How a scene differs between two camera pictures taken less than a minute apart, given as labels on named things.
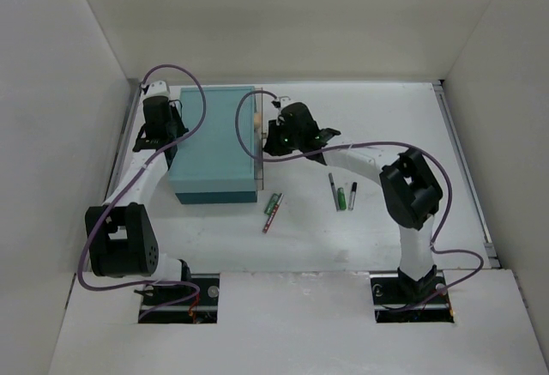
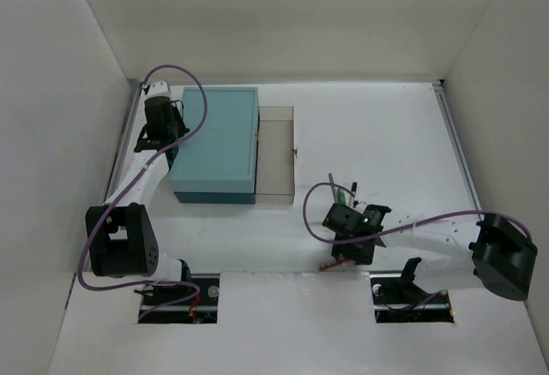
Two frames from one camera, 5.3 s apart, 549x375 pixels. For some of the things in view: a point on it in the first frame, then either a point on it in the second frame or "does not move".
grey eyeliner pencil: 334,194 does not move
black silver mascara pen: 352,196 does not move
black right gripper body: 283,142 → 355,252
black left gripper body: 159,142 does not move
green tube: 341,199 does not move
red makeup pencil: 271,216 → 332,265
